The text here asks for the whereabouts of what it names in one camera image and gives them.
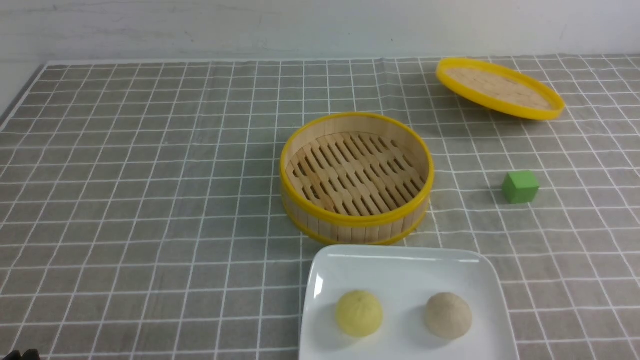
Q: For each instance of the yellow steamed bun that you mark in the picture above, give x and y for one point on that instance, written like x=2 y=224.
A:
x=359 y=314

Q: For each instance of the beige steamed bun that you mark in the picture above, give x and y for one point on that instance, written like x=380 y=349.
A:
x=448 y=316

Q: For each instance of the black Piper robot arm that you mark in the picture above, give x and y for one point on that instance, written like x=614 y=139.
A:
x=31 y=354

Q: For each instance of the white square plate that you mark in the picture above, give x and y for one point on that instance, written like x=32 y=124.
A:
x=403 y=279

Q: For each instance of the bamboo steamer basket yellow rim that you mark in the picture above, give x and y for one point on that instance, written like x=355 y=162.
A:
x=356 y=178

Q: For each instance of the green cube block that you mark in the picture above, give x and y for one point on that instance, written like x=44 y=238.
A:
x=520 y=186

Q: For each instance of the yellow rimmed steamer lid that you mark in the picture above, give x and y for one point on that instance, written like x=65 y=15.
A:
x=500 y=89

